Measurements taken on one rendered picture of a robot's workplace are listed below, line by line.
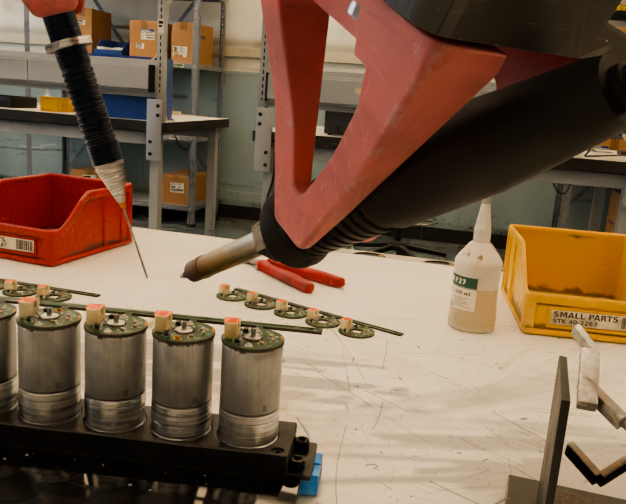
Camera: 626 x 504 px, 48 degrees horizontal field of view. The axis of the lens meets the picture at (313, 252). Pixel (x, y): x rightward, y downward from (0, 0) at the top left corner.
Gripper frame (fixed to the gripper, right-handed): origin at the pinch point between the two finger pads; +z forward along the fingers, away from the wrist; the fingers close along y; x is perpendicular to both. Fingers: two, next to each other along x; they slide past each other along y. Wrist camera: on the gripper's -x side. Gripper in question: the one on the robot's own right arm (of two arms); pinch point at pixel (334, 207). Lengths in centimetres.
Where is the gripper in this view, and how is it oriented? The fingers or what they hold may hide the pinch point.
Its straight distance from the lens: 19.6
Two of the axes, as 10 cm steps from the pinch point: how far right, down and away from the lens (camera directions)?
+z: -3.7, 7.5, 5.5
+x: 5.2, 6.6, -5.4
